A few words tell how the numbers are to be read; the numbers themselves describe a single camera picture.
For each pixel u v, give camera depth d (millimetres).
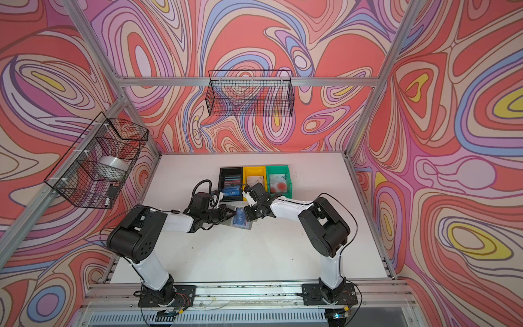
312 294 732
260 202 732
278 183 1046
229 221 899
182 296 731
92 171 739
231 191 1015
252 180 1056
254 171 1074
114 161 735
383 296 754
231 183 1046
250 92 957
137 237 482
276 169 1056
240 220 914
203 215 777
